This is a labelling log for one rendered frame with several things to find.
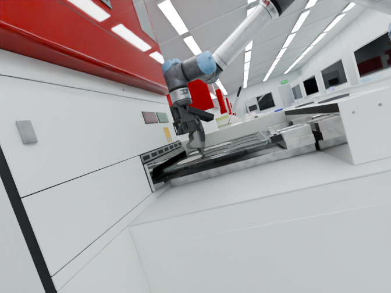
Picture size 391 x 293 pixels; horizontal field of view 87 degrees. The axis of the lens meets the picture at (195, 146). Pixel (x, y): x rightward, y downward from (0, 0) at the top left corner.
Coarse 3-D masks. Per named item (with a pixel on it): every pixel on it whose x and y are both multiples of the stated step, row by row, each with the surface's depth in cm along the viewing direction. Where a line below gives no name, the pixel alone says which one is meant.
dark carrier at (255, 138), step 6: (240, 138) 95; (246, 138) 86; (252, 138) 80; (258, 138) 73; (228, 144) 86; (234, 144) 79; (240, 144) 74; (246, 144) 69; (210, 150) 86; (216, 150) 78; (222, 150) 74; (228, 150) 68; (186, 156) 90; (192, 156) 84; (204, 156) 72; (186, 162) 72
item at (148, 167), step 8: (168, 152) 89; (176, 152) 95; (184, 152) 108; (152, 160) 71; (160, 160) 76; (144, 168) 66; (152, 168) 69; (152, 176) 67; (168, 176) 79; (152, 184) 66; (160, 184) 71
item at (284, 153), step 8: (312, 144) 64; (272, 152) 67; (280, 152) 66; (288, 152) 66; (296, 152) 65; (304, 152) 65; (240, 160) 70; (248, 160) 69; (256, 160) 68; (264, 160) 68; (272, 160) 67; (216, 168) 72; (224, 168) 71; (232, 168) 70; (240, 168) 70; (184, 176) 75; (192, 176) 74; (200, 176) 73; (208, 176) 73; (176, 184) 76
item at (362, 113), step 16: (352, 96) 48; (368, 96) 41; (384, 96) 41; (352, 112) 42; (368, 112) 42; (384, 112) 41; (352, 128) 43; (368, 128) 42; (384, 128) 41; (352, 144) 43; (368, 144) 42; (384, 144) 42; (368, 160) 43
